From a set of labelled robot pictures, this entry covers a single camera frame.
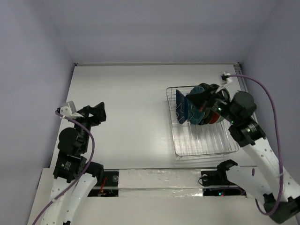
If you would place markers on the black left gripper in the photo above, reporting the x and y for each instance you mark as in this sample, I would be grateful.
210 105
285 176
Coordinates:
99 114

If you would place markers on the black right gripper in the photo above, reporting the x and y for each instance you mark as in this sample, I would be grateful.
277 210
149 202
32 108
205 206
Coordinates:
209 99

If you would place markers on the dark blue teardrop plate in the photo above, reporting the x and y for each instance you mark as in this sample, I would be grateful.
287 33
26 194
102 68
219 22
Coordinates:
181 107

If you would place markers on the teal embossed scalloped plate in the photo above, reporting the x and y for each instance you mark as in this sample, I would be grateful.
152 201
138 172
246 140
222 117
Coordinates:
194 115

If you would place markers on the beige plate with brown rim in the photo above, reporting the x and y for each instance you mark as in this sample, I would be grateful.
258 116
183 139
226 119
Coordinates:
207 117

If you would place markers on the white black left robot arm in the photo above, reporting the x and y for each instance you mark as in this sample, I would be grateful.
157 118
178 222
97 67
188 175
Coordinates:
74 176

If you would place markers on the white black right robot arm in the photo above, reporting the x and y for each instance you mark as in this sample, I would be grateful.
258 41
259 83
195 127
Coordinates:
279 193

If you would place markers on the red and teal glazed plate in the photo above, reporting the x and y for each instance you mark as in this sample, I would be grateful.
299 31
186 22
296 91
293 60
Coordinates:
215 118

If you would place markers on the green plate with white rim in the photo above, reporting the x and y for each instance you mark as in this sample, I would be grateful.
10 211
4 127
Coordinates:
222 119

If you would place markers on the silver foil covered bar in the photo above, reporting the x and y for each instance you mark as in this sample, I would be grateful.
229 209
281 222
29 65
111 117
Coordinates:
159 183

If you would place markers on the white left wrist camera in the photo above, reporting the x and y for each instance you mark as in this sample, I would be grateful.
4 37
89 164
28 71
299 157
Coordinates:
68 109

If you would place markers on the chrome wire dish rack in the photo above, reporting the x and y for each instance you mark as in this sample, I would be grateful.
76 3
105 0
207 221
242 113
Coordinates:
195 141

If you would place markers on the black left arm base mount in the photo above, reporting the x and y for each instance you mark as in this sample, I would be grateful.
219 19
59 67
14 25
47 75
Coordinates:
108 186

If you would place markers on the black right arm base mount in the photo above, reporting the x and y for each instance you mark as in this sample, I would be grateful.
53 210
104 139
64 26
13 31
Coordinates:
213 178

